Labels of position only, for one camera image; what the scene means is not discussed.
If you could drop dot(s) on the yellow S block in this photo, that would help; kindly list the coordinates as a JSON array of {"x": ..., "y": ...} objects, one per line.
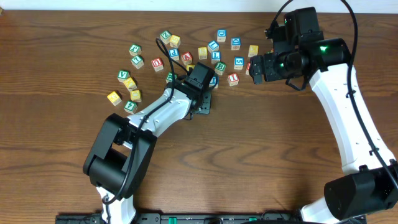
[{"x": 202, "y": 53}]

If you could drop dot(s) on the red A block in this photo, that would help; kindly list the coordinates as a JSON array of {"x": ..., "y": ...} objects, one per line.
[{"x": 186, "y": 58}]

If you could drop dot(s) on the yellow block beside Z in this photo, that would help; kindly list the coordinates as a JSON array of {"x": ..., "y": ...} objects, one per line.
[{"x": 175, "y": 41}]

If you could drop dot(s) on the blue l block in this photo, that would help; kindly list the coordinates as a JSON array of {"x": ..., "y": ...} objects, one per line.
[
  {"x": 215, "y": 57},
  {"x": 213, "y": 46}
]

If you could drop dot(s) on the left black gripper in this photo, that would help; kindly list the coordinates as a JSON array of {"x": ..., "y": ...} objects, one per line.
[{"x": 204, "y": 104}]

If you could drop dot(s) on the green B block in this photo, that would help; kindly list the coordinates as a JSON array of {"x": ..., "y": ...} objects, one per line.
[{"x": 220, "y": 68}]

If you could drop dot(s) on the blue D block right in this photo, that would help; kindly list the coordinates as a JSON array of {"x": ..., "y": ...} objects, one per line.
[{"x": 235, "y": 43}]

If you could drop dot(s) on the green 4 block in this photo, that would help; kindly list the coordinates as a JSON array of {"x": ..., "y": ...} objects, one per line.
[{"x": 130, "y": 107}]

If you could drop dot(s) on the green 7 block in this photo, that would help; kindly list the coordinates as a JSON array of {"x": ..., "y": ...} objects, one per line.
[{"x": 137, "y": 61}]

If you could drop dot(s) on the blue P block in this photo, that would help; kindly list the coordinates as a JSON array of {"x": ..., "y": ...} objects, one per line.
[{"x": 174, "y": 54}]

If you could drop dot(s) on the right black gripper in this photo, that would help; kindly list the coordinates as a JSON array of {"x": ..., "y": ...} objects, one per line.
[{"x": 257, "y": 69}]

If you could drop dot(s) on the blue T block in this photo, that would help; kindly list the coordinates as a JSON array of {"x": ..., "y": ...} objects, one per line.
[{"x": 214, "y": 82}]

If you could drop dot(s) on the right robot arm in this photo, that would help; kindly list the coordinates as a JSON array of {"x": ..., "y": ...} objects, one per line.
[{"x": 300, "y": 50}]

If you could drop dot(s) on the red I block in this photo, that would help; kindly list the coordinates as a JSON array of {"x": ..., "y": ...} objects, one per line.
[{"x": 233, "y": 79}]

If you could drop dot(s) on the yellow K block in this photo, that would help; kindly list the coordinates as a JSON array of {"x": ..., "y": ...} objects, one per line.
[{"x": 130, "y": 84}]

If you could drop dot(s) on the red U block right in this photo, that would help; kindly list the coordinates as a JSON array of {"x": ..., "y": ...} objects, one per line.
[{"x": 248, "y": 68}]

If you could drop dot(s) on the red U block left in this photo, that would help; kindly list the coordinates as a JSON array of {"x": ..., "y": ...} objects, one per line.
[{"x": 157, "y": 64}]

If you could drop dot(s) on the yellow o block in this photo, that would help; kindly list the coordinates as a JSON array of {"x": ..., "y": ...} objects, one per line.
[
  {"x": 136, "y": 96},
  {"x": 190, "y": 67}
]

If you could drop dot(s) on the blue L block upper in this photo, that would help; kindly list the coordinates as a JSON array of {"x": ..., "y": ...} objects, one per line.
[{"x": 213, "y": 46}]

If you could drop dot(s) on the green Z block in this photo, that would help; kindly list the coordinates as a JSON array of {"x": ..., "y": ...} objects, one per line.
[{"x": 165, "y": 37}]

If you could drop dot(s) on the yellow O block centre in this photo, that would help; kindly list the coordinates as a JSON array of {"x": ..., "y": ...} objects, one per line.
[{"x": 190, "y": 67}]

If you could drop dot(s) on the green R block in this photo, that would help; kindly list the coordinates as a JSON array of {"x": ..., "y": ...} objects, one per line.
[{"x": 171, "y": 77}]

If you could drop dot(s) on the yellow O block left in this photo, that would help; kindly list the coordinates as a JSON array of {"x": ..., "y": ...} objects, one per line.
[{"x": 136, "y": 96}]

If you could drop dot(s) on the green J block left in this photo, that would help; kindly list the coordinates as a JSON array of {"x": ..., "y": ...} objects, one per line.
[{"x": 135, "y": 50}]

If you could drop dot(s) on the blue S block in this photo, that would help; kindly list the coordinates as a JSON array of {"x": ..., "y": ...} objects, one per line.
[{"x": 238, "y": 63}]

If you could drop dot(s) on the yellow G block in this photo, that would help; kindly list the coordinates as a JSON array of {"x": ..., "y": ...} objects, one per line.
[{"x": 114, "y": 98}]

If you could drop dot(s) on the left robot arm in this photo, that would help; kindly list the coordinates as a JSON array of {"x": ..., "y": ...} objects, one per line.
[{"x": 120, "y": 155}]

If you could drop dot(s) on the blue d block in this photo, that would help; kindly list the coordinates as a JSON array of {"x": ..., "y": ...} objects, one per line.
[
  {"x": 221, "y": 35},
  {"x": 235, "y": 43}
]

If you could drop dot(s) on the green V block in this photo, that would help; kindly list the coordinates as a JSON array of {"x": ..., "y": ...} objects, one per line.
[{"x": 123, "y": 75}]

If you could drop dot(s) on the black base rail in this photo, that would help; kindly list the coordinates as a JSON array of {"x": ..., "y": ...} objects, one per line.
[{"x": 156, "y": 218}]

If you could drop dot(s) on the red u block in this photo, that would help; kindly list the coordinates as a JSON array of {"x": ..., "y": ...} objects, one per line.
[
  {"x": 157, "y": 64},
  {"x": 248, "y": 68}
]

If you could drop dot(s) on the blue D block top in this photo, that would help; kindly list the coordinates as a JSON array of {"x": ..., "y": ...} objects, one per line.
[{"x": 221, "y": 35}]

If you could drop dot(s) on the blue L block lower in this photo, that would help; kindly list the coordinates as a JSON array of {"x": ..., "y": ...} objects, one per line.
[{"x": 215, "y": 57}]

